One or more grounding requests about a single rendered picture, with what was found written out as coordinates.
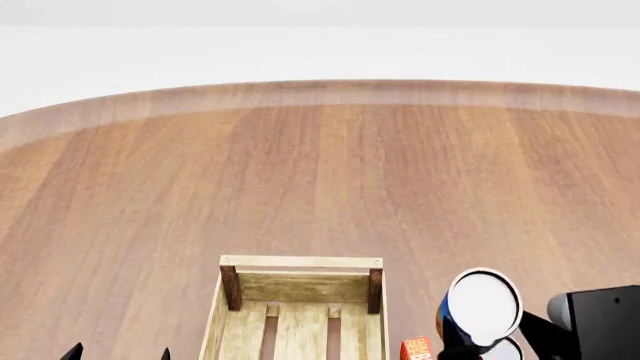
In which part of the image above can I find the red orange food box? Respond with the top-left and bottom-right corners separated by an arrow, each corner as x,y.
400,335 -> 434,360

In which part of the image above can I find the light wooden slatted crate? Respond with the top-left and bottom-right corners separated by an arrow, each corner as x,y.
198,254 -> 391,360

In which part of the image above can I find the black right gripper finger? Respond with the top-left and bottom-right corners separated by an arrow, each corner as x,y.
438,341 -> 489,360
518,309 -> 581,360

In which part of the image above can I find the grey right wrist camera cylinder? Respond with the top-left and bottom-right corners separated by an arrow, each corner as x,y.
546,293 -> 576,332

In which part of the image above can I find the dark blue white-lid soup can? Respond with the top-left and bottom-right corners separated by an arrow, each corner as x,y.
434,266 -> 525,348

